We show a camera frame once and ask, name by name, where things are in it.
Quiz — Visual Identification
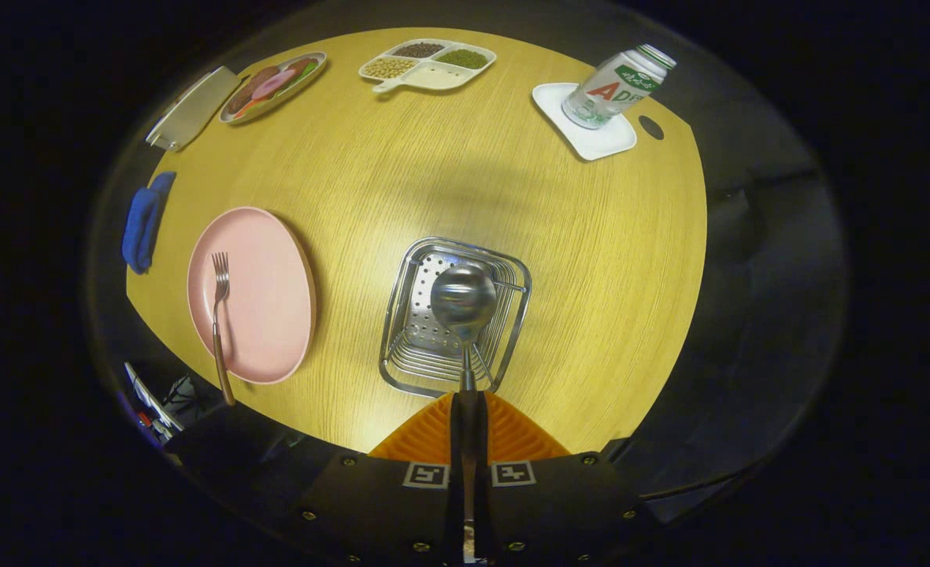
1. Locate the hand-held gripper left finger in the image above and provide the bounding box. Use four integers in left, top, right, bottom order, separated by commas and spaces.
295, 391, 465, 567

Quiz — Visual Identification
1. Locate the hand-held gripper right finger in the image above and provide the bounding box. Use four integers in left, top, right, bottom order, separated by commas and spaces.
474, 391, 656, 567

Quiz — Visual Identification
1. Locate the metal spoon with wooden handle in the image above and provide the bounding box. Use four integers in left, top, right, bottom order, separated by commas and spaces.
431, 265, 498, 564

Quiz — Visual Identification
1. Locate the metal fork with wooden handle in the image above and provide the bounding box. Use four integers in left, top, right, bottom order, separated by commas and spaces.
211, 252, 238, 407

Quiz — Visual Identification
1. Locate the pink plate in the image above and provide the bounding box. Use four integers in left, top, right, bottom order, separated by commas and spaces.
187, 206, 317, 385

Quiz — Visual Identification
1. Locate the white square coaster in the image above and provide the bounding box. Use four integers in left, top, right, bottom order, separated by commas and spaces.
532, 82, 638, 161

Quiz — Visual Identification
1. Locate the white divided tray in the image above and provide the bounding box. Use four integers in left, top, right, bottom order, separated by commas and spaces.
358, 39, 498, 94

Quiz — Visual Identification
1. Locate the white bottle with green label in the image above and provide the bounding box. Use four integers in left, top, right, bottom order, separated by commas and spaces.
561, 44, 677, 131

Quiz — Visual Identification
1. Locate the heap of yellow soybeans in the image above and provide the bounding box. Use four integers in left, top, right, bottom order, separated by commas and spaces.
364, 57, 417, 80

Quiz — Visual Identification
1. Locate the blue folded cloth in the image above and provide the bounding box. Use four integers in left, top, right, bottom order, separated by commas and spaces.
122, 171, 177, 275

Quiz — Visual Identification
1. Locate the heap of green beans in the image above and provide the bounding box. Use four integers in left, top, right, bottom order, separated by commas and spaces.
435, 49, 489, 70

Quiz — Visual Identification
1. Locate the grey oval food plate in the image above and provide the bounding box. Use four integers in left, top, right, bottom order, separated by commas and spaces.
220, 52, 328, 125

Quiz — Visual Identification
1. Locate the pink ham slice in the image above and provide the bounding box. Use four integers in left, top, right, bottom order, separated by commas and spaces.
252, 69, 298, 101

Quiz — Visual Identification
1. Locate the brown meat piece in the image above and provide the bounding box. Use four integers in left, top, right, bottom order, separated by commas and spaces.
227, 67, 280, 115

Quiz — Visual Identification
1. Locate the white toaster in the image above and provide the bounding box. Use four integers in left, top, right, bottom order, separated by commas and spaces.
146, 66, 241, 152

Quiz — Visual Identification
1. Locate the metal wire basket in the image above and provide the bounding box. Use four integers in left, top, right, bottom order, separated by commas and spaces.
379, 236, 532, 398

